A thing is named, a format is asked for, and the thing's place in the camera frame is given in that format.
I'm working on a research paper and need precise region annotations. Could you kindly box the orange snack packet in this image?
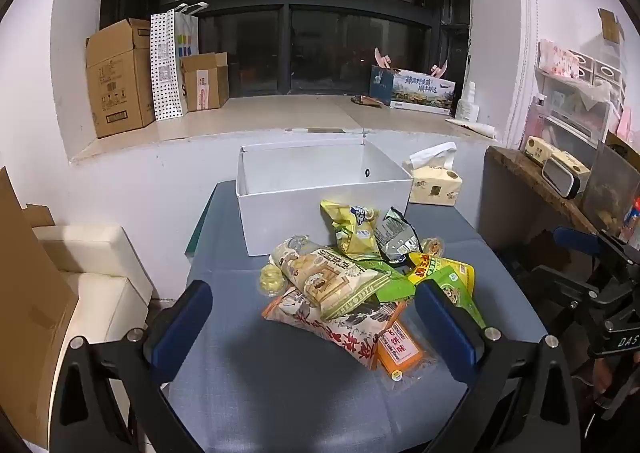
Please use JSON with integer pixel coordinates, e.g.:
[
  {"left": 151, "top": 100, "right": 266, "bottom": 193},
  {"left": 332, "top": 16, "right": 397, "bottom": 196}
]
[{"left": 375, "top": 315, "right": 441, "bottom": 391}]

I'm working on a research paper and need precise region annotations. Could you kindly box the clear plastic organizer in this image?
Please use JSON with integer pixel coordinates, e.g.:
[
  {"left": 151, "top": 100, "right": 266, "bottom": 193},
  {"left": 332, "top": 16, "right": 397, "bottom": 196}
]
[{"left": 537, "top": 80, "right": 618, "bottom": 151}]

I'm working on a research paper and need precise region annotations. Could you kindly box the white tube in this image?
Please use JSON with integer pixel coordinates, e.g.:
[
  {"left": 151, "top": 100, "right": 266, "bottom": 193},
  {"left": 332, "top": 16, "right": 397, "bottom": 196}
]
[{"left": 445, "top": 117, "right": 498, "bottom": 140}]

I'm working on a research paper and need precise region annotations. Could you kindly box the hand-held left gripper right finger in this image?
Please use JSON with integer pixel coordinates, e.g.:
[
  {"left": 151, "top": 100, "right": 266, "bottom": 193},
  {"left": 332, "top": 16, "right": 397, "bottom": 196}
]
[{"left": 415, "top": 279, "right": 583, "bottom": 453}]

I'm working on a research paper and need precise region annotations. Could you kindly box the white cardboard box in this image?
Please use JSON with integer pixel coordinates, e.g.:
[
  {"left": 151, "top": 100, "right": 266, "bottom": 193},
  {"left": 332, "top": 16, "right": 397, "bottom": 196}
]
[{"left": 236, "top": 136, "right": 413, "bottom": 258}]

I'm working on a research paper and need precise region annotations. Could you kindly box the small open cardboard box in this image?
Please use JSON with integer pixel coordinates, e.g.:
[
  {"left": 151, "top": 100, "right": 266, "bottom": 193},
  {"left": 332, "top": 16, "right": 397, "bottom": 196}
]
[{"left": 179, "top": 52, "right": 231, "bottom": 112}]

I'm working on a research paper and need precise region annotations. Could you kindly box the flat cardboard sheet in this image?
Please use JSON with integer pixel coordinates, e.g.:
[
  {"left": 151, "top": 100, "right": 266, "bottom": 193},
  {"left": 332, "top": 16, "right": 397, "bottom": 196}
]
[{"left": 0, "top": 166, "right": 81, "bottom": 449}]

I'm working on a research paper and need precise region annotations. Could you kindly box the printed tissue box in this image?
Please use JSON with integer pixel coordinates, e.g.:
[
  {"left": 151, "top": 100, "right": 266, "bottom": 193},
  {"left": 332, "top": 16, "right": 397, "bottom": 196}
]
[{"left": 370, "top": 64, "right": 457, "bottom": 113}]

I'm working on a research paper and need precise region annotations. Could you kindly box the beige wrapped tissue pack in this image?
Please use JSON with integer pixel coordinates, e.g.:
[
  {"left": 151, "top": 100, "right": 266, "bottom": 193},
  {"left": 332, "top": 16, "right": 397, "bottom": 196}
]
[{"left": 522, "top": 136, "right": 591, "bottom": 179}]

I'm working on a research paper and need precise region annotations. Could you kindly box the green snack packet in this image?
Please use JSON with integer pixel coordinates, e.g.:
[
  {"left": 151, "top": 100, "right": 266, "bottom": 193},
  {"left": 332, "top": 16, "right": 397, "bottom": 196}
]
[{"left": 350, "top": 258, "right": 417, "bottom": 304}]

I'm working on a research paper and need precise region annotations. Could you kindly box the yellow packet with green end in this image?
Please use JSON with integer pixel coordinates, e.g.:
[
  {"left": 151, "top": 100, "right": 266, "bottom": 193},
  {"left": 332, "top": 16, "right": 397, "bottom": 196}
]
[{"left": 406, "top": 252, "right": 487, "bottom": 330}]

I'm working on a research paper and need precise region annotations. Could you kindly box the pink printed packet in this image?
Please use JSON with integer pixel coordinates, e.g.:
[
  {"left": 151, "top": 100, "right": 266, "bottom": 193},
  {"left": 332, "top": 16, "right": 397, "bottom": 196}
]
[{"left": 537, "top": 40, "right": 581, "bottom": 79}]

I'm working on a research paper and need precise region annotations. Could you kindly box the silver green snack bag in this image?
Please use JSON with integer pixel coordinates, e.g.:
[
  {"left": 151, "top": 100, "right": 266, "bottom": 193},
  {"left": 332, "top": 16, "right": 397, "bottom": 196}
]
[{"left": 372, "top": 206, "right": 421, "bottom": 266}]

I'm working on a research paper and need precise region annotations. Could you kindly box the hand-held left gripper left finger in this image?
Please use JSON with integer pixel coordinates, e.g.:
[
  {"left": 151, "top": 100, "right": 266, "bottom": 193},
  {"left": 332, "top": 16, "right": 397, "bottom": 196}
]
[{"left": 50, "top": 279, "right": 213, "bottom": 453}]

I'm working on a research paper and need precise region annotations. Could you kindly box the red and white snack bag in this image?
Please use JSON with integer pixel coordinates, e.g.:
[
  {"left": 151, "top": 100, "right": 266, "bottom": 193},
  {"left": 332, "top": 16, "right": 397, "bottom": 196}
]
[{"left": 261, "top": 290, "right": 406, "bottom": 371}]

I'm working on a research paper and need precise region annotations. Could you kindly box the beige printed snack bag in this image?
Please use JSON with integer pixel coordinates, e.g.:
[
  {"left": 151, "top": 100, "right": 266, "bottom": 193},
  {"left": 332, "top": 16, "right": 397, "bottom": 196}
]
[{"left": 270, "top": 234, "right": 391, "bottom": 323}]

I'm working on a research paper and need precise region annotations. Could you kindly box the wooden side table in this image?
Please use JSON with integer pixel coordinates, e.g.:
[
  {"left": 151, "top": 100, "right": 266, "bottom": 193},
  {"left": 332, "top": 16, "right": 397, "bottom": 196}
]
[{"left": 482, "top": 146, "right": 601, "bottom": 264}]

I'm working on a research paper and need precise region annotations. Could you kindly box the white drawer organizer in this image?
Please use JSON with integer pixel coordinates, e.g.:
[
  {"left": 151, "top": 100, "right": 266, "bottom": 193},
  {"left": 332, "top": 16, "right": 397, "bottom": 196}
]
[{"left": 565, "top": 50, "right": 626, "bottom": 99}]

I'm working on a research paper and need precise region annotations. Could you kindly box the large cardboard box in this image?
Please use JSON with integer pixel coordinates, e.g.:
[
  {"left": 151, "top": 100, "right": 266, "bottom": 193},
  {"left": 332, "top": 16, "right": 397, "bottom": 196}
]
[{"left": 85, "top": 18, "right": 156, "bottom": 139}]

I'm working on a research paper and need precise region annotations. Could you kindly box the cream sofa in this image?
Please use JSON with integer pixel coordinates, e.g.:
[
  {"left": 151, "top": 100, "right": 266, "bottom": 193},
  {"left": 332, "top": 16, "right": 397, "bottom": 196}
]
[{"left": 32, "top": 224, "right": 153, "bottom": 384}]

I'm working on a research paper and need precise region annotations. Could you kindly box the white dotted paper bag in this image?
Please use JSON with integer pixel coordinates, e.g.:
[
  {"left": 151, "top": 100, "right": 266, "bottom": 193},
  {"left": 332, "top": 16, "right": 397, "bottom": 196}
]
[{"left": 150, "top": 9, "right": 188, "bottom": 121}]

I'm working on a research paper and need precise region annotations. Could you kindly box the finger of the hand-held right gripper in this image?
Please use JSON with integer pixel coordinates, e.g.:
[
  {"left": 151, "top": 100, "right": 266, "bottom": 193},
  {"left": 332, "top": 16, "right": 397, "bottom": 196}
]
[
  {"left": 530, "top": 265, "right": 601, "bottom": 310},
  {"left": 552, "top": 227, "right": 607, "bottom": 256}
]

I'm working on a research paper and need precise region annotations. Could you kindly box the clear plastic container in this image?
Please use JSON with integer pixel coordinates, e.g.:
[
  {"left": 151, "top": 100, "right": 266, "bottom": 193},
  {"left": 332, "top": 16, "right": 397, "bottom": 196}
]
[{"left": 580, "top": 140, "right": 640, "bottom": 234}]

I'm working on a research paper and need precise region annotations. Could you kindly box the black and white device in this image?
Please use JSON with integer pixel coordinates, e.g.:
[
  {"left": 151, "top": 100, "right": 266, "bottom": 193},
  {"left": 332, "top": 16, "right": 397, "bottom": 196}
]
[{"left": 541, "top": 156, "right": 583, "bottom": 199}]

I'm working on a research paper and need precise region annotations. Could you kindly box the yellow green snack bag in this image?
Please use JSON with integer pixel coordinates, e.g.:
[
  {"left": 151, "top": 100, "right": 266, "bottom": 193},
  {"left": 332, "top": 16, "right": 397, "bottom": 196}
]
[{"left": 320, "top": 200, "right": 383, "bottom": 261}]

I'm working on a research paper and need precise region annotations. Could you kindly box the small cardboard piece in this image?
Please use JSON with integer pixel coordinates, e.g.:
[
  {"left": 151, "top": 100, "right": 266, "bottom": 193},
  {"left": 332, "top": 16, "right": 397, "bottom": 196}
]
[{"left": 597, "top": 8, "right": 626, "bottom": 44}]

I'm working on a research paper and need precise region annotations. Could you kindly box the white plastic bottle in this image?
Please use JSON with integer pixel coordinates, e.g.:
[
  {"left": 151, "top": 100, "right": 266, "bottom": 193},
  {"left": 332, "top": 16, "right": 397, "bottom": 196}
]
[{"left": 455, "top": 82, "right": 479, "bottom": 123}]

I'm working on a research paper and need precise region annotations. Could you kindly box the blue tablecloth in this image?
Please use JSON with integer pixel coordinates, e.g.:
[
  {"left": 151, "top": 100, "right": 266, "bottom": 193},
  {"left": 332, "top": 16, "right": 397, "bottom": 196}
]
[{"left": 165, "top": 180, "right": 551, "bottom": 453}]

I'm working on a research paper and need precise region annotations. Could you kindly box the white bag with coloured squares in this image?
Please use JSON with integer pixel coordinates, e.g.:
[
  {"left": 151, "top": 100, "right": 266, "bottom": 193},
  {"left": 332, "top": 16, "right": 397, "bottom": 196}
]
[{"left": 172, "top": 2, "right": 208, "bottom": 104}]

